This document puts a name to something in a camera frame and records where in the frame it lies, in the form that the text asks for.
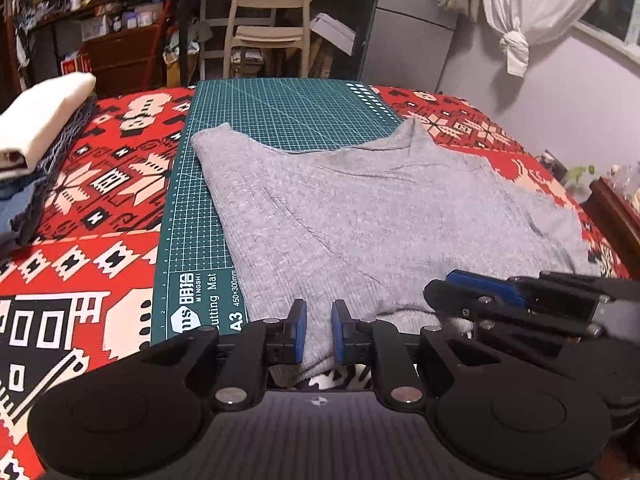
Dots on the folded cream cloth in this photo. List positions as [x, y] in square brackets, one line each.
[40, 115]

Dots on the wooden drawer cabinet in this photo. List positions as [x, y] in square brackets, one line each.
[125, 55]

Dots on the cluttered black desk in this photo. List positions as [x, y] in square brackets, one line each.
[190, 25]

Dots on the small dark pouch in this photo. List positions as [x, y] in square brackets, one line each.
[554, 165]

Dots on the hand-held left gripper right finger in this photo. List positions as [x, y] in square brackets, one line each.
[339, 332]

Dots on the red box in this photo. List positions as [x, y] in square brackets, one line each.
[75, 64]

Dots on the grey refrigerator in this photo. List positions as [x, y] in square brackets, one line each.
[410, 35]

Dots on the red pole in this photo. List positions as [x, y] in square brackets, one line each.
[154, 45]

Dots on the green cutting mat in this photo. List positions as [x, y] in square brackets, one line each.
[250, 105]

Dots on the folded blue jeans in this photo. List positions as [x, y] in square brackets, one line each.
[20, 210]

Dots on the red patterned blanket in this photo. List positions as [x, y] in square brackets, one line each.
[100, 185]

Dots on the window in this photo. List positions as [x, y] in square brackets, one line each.
[612, 15]

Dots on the white carton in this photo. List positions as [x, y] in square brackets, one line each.
[332, 32]

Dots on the small green plant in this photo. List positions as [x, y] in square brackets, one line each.
[580, 176]

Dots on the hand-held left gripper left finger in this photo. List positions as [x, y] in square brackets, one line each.
[300, 332]

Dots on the grey knit sweater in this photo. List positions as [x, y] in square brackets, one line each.
[375, 210]

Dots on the folded dark striped cloth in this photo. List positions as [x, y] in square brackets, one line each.
[72, 135]

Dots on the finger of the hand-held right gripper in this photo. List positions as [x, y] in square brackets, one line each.
[450, 300]
[480, 282]

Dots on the wooden side table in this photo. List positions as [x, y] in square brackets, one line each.
[615, 220]

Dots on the white curtain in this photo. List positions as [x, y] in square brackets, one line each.
[530, 0]

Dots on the white storage rack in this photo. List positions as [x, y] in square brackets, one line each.
[212, 35]

